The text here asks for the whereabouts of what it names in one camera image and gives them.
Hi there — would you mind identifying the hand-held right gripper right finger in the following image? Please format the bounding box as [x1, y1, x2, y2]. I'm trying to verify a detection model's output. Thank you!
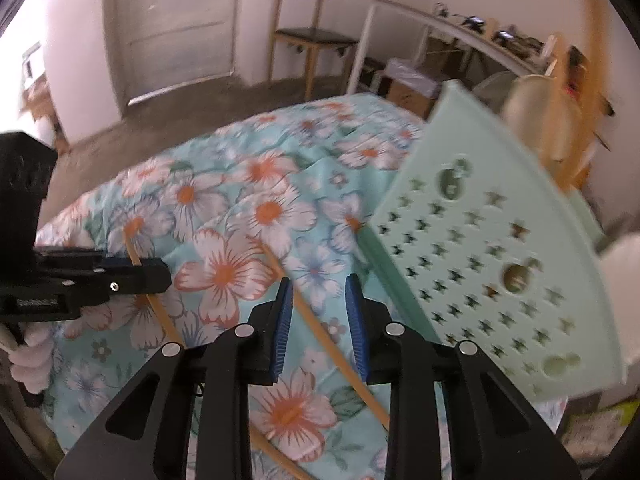
[345, 274, 581, 480]

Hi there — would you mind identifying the floral blue blanket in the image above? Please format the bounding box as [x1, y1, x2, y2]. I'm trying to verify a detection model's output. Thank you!
[35, 97, 566, 480]

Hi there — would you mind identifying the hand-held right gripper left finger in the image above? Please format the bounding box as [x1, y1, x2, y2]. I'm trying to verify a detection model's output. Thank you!
[55, 277, 295, 480]

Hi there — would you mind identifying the light green utensil holder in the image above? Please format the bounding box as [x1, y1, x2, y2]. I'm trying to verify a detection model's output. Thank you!
[357, 80, 628, 403]

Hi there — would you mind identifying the wooden chair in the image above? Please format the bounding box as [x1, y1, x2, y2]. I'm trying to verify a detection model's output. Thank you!
[269, 0, 358, 101]

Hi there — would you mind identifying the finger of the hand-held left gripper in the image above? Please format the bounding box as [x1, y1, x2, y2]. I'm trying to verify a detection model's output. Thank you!
[65, 258, 172, 317]
[37, 249, 119, 273]

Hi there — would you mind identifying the person's left hand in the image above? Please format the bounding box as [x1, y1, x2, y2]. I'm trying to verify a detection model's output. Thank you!
[9, 324, 57, 397]

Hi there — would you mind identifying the yellow printed bag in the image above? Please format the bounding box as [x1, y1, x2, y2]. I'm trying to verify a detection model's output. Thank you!
[562, 400, 638, 461]

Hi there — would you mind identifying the long white table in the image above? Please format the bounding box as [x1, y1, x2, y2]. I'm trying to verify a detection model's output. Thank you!
[350, 0, 551, 96]

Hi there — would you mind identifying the plastic-wrapped box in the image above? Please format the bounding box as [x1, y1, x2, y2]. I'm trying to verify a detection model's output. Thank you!
[382, 57, 443, 91]

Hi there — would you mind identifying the cream rice paddle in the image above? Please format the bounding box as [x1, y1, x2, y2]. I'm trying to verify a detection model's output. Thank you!
[502, 75, 581, 171]

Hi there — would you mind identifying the white door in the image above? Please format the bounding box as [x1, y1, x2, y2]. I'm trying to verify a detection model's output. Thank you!
[105, 0, 243, 106]

